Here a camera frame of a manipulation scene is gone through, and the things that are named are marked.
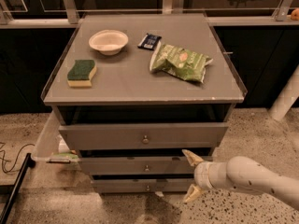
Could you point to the white table leg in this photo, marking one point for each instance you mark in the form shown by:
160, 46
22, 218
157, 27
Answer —
286, 98

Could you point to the green chip bag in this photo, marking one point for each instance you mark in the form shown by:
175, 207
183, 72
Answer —
179, 62

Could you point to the grey top drawer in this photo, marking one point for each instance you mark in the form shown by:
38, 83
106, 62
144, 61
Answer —
143, 135

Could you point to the grey bottom drawer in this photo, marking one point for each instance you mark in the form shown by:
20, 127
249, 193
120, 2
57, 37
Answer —
142, 185

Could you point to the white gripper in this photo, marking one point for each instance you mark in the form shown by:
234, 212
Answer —
201, 174

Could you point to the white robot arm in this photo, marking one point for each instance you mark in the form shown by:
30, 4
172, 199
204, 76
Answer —
240, 174

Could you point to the white paper bowl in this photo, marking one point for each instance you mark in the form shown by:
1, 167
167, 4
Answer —
108, 42

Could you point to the grey drawer cabinet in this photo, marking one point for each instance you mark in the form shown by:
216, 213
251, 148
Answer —
124, 91

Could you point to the black metal bar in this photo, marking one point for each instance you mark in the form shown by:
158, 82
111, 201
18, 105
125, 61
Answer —
11, 191

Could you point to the grey drawer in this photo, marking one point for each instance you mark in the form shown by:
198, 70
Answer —
142, 185
143, 135
136, 166

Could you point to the orange fruit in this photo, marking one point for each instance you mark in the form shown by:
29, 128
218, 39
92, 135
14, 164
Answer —
295, 14

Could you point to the dark blue snack packet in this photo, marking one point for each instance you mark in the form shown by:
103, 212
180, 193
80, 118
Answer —
149, 42

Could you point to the green yellow sponge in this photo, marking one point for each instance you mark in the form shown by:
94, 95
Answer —
81, 74

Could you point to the clear plastic bin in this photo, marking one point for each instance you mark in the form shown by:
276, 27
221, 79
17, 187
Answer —
50, 147

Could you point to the metal window rail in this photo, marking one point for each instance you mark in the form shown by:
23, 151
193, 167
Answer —
68, 13

